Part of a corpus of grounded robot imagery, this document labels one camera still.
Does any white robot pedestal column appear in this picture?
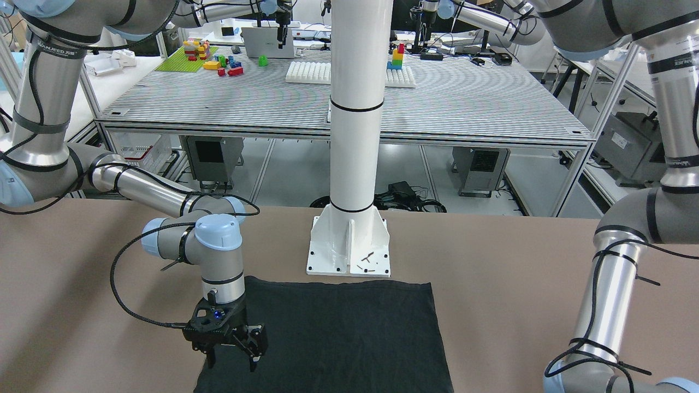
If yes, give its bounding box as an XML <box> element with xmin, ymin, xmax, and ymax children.
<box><xmin>306</xmin><ymin>1</ymin><xmax>393</xmax><ymax>278</ymax></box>

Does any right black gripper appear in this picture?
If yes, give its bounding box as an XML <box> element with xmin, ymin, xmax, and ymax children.
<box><xmin>182</xmin><ymin>297</ymin><xmax>269</xmax><ymax>372</ymax></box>

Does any white plastic basket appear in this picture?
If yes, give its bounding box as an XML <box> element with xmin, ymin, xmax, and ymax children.
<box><xmin>112</xmin><ymin>133</ymin><xmax>172</xmax><ymax>172</ymax></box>

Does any black printed t-shirt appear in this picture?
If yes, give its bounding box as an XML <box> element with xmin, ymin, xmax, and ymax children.
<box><xmin>194</xmin><ymin>276</ymin><xmax>454</xmax><ymax>392</ymax></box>

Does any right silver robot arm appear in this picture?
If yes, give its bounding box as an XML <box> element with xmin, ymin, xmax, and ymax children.
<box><xmin>2</xmin><ymin>1</ymin><xmax>268</xmax><ymax>371</ymax></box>

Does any stacked coloured block tower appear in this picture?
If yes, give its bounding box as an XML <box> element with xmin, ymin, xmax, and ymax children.
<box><xmin>387</xmin><ymin>43</ymin><xmax>405</xmax><ymax>70</ymax></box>

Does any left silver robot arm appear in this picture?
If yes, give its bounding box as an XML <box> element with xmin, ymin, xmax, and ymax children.
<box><xmin>532</xmin><ymin>1</ymin><xmax>698</xmax><ymax>392</ymax></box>

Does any green building block baseplate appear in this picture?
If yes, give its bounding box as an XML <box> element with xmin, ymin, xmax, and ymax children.
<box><xmin>155</xmin><ymin>46</ymin><xmax>219</xmax><ymax>73</ymax></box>

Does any white peg tray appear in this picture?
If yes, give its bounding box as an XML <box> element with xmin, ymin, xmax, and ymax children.
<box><xmin>285</xmin><ymin>61</ymin><xmax>417</xmax><ymax>89</ymax></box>

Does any striped background work table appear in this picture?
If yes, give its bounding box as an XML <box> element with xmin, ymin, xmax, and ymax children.
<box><xmin>98</xmin><ymin>46</ymin><xmax>597</xmax><ymax>218</ymax></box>

